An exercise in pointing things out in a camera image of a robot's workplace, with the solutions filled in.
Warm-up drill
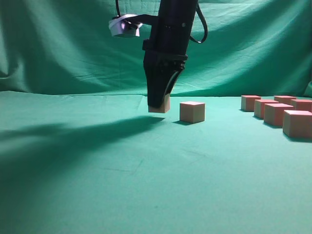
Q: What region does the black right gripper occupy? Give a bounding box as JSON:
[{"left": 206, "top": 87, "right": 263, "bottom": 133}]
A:
[{"left": 142, "top": 14, "right": 193, "bottom": 107}]

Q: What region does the pink cube carried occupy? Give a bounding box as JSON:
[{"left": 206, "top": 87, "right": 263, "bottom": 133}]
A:
[
  {"left": 179, "top": 101, "right": 205, "bottom": 123},
  {"left": 148, "top": 94, "right": 171, "bottom": 114}
]

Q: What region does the pink cube column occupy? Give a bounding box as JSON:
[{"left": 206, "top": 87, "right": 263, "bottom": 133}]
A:
[
  {"left": 264, "top": 103, "right": 294, "bottom": 127},
  {"left": 241, "top": 95, "right": 261, "bottom": 112},
  {"left": 254, "top": 99, "right": 279, "bottom": 119},
  {"left": 282, "top": 110, "right": 312, "bottom": 139},
  {"left": 274, "top": 96, "right": 297, "bottom": 105},
  {"left": 291, "top": 99, "right": 312, "bottom": 112}
]

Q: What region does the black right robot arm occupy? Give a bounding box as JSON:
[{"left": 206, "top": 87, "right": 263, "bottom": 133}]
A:
[{"left": 143, "top": 0, "right": 198, "bottom": 108}]

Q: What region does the green cloth backdrop and cover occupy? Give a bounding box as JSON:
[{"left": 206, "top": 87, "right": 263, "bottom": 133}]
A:
[{"left": 0, "top": 0, "right": 312, "bottom": 234}]

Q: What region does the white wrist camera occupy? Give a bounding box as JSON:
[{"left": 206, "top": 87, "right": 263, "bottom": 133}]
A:
[{"left": 108, "top": 14, "right": 143, "bottom": 38}]

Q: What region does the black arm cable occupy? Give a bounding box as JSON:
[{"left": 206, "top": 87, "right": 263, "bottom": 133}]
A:
[{"left": 189, "top": 4, "right": 209, "bottom": 45}]

